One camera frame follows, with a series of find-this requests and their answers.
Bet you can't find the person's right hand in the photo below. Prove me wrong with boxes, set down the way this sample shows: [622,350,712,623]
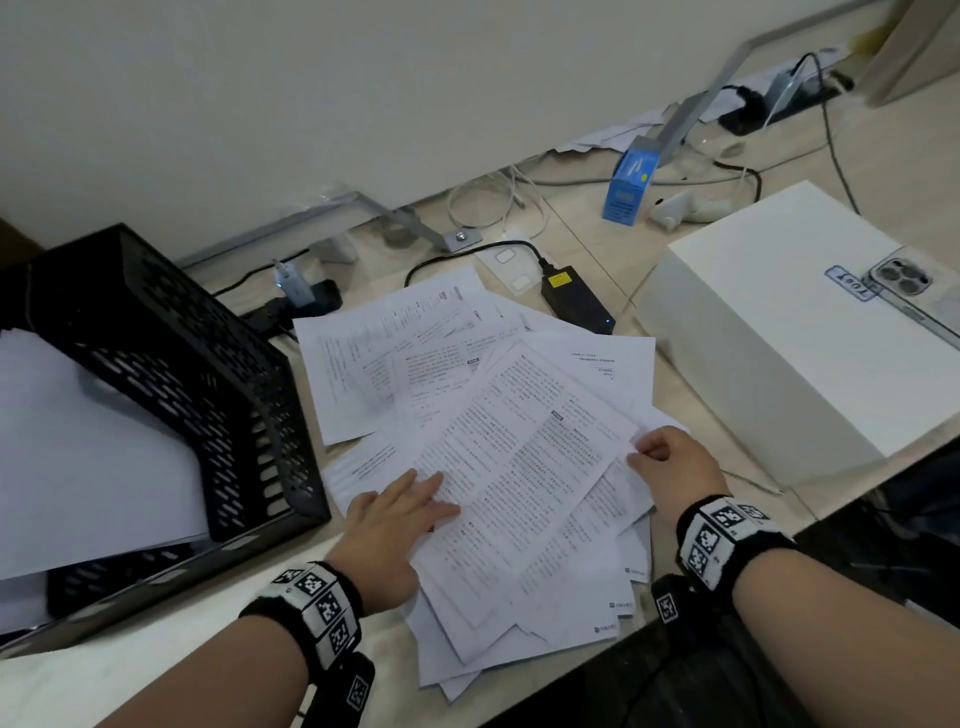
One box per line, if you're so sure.
[626,425,730,534]

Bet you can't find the person's left hand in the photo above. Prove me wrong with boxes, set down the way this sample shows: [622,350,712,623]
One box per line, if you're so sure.
[323,468,463,613]

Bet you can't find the pile of printed papers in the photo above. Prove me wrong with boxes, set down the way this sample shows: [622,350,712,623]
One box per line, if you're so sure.
[292,266,691,705]

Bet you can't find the black mesh file organizer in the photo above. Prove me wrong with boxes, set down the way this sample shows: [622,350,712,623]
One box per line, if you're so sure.
[0,223,333,661]

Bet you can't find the small white paper sheet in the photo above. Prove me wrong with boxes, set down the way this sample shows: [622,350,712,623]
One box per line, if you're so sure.
[554,112,669,155]

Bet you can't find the person's right forearm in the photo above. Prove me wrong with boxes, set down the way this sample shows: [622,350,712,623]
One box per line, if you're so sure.
[731,547,960,728]

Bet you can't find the person's left forearm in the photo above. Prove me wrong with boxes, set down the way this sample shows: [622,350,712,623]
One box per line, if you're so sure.
[97,614,313,728]

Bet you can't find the white box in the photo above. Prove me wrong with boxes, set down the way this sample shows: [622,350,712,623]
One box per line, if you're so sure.
[633,179,960,489]

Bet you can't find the black power adapter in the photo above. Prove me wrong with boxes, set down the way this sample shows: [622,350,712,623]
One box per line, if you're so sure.
[539,264,618,337]

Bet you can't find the black power strip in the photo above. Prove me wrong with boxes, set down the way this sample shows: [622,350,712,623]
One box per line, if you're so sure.
[243,278,344,335]
[719,71,845,136]

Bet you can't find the white rectangular device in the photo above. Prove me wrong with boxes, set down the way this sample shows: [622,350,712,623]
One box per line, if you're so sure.
[473,239,545,298]

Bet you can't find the white handheld device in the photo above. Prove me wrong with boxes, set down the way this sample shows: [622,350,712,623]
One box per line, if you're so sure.
[648,191,725,230]

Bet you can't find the white charger plug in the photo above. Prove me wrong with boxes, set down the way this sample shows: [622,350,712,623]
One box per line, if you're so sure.
[271,258,309,309]

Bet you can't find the small blue box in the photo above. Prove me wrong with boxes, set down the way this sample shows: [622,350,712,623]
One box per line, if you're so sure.
[601,136,661,225]

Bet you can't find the silver smartphone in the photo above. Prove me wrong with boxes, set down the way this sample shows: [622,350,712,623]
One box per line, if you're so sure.
[862,251,960,339]

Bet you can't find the grey plug adapter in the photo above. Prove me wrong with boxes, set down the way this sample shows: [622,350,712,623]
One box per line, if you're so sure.
[761,67,808,114]

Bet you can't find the grey panel with yellow note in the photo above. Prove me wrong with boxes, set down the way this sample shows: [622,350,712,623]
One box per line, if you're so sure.
[854,0,960,106]

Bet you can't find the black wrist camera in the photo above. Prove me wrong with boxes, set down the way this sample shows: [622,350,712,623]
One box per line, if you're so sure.
[650,573,699,628]
[299,650,376,728]

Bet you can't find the black power strip cable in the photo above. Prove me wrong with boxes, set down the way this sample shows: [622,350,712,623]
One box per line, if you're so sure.
[213,251,313,298]

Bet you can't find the short black cable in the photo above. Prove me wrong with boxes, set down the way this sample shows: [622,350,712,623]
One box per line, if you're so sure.
[712,161,764,204]

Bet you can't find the black power adapter cable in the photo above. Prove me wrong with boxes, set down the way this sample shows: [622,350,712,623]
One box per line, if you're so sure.
[404,238,553,290]

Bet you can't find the grey metal bracket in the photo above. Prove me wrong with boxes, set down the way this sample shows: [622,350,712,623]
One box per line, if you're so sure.
[176,191,481,268]
[656,0,901,163]

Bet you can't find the white coiled cables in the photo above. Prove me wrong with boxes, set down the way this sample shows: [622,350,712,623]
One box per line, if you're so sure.
[447,168,553,234]

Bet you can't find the long black cable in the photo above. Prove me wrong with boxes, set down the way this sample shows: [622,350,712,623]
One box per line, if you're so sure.
[794,52,860,215]

